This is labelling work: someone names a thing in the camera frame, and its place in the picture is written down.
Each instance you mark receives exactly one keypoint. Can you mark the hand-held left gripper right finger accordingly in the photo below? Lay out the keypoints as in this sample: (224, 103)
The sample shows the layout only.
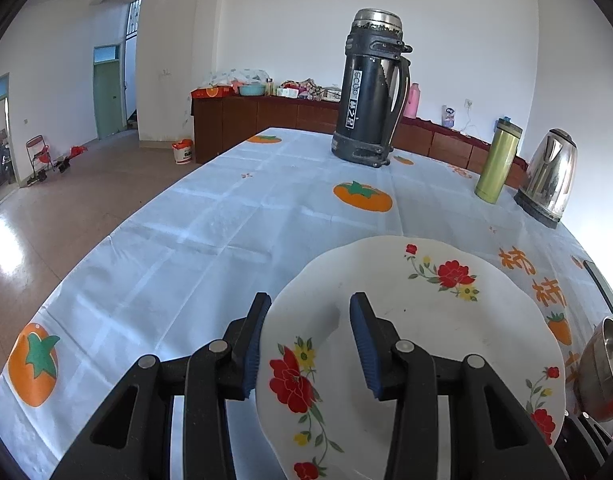
(364, 350)

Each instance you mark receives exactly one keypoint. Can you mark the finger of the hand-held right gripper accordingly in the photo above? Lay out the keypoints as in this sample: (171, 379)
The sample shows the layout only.
(581, 440)

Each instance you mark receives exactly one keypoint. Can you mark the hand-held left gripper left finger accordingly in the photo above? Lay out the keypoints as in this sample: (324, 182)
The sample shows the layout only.
(251, 360)

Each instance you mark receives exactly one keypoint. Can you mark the white plate red flower print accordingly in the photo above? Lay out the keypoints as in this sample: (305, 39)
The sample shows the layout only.
(436, 320)

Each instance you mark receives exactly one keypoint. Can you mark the stainless steel bowl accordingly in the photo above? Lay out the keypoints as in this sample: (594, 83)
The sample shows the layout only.
(609, 360)

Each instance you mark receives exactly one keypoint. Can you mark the pale blue persimmon print tablecloth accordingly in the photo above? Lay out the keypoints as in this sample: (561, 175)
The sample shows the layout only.
(211, 240)

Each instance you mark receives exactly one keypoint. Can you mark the black smartphone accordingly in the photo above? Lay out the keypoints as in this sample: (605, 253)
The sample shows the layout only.
(601, 286)

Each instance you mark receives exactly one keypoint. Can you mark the white plastic bucket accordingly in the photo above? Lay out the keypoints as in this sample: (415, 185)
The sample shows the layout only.
(183, 152)

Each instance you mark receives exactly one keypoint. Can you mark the green tumbler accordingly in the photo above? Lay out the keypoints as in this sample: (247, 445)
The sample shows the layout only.
(496, 165)

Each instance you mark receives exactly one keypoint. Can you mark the brown wooden sideboard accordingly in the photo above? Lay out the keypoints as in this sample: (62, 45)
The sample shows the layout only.
(266, 120)

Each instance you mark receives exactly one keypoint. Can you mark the white printed packet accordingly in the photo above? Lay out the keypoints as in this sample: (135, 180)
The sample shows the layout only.
(449, 116)

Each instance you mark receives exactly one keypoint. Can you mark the black steel thermos flask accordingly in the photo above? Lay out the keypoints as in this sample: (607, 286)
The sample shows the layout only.
(369, 100)

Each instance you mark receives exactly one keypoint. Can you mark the pink thermos bottle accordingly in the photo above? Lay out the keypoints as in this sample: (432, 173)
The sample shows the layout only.
(412, 102)

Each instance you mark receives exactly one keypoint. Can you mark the stainless steel electric kettle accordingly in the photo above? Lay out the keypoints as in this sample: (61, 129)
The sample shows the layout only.
(549, 175)

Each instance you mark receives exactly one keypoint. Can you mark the colourful cloth pile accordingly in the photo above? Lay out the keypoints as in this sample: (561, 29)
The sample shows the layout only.
(299, 89)

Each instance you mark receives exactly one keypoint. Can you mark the teal basin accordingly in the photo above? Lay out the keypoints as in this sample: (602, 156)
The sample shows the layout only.
(251, 90)

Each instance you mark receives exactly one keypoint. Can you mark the orange fruit box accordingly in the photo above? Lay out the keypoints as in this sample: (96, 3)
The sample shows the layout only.
(211, 93)

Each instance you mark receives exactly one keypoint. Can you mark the red floor item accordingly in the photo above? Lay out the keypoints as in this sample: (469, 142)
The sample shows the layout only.
(78, 150)

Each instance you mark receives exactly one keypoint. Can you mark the floral cloth bag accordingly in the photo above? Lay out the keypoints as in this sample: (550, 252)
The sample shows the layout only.
(234, 77)

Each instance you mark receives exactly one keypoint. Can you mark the red folding chair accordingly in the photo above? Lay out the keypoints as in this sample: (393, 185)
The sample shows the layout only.
(39, 157)

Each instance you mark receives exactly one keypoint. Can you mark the green door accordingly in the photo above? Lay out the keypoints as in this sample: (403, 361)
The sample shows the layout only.
(109, 100)

